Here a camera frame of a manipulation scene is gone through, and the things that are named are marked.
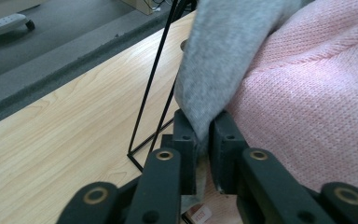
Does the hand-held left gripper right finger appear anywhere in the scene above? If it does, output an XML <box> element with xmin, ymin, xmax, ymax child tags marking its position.
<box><xmin>209</xmin><ymin>110</ymin><xmax>250</xmax><ymax>196</ymax></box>

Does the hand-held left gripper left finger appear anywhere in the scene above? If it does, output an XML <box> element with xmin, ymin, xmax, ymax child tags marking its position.
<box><xmin>160</xmin><ymin>108</ymin><xmax>199</xmax><ymax>196</ymax></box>

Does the black wire triangular rack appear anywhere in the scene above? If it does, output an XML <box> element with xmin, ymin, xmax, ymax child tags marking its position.
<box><xmin>127</xmin><ymin>0</ymin><xmax>198</xmax><ymax>174</ymax></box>

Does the pink knit beanie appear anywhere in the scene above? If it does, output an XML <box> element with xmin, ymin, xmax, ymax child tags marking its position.
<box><xmin>204</xmin><ymin>0</ymin><xmax>358</xmax><ymax>224</ymax></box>

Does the white chair base with castor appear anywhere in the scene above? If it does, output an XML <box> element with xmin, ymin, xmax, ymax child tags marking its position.
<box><xmin>0</xmin><ymin>12</ymin><xmax>36</xmax><ymax>40</ymax></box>

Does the grey knit beanie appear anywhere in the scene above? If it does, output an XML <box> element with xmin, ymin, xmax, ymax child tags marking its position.
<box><xmin>172</xmin><ymin>0</ymin><xmax>303</xmax><ymax>224</ymax></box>

